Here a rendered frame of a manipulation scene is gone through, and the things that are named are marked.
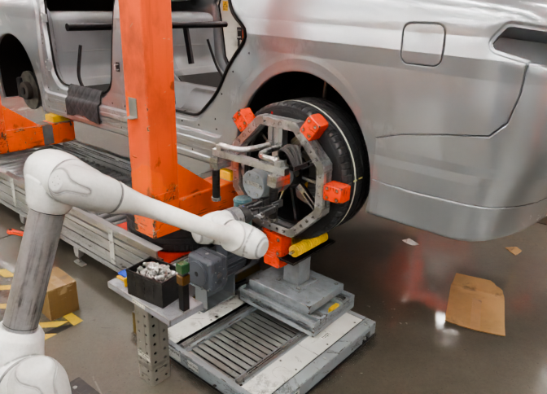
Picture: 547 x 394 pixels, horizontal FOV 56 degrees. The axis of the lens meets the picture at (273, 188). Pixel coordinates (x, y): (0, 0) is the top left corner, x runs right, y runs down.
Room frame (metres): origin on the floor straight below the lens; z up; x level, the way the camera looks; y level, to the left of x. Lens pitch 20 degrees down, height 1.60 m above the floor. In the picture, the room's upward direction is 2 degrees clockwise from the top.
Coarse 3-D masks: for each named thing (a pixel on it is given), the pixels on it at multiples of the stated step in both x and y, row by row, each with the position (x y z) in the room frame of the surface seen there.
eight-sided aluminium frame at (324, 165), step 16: (256, 128) 2.29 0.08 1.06; (288, 128) 2.16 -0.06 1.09; (240, 144) 2.35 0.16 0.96; (304, 144) 2.11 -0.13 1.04; (320, 160) 2.05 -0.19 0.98; (240, 176) 2.37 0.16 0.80; (320, 176) 2.06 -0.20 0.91; (240, 192) 2.35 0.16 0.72; (320, 192) 2.05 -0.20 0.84; (320, 208) 2.04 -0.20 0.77; (256, 224) 2.28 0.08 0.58; (272, 224) 2.22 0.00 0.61; (288, 224) 2.21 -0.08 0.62; (304, 224) 2.09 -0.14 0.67
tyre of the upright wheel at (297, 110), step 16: (256, 112) 2.41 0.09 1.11; (272, 112) 2.34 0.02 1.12; (288, 112) 2.27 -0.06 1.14; (304, 112) 2.22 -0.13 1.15; (320, 112) 2.24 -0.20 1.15; (336, 112) 2.29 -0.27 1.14; (336, 128) 2.18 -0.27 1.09; (352, 128) 2.25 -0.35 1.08; (336, 144) 2.11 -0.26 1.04; (352, 144) 2.18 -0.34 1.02; (336, 160) 2.10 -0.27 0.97; (368, 160) 2.22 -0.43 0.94; (336, 176) 2.09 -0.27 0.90; (352, 176) 2.11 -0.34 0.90; (368, 176) 2.20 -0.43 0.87; (352, 192) 2.11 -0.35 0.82; (368, 192) 2.24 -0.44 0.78; (336, 208) 2.09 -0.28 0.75; (352, 208) 2.17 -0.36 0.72; (320, 224) 2.14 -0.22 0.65; (336, 224) 2.14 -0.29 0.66
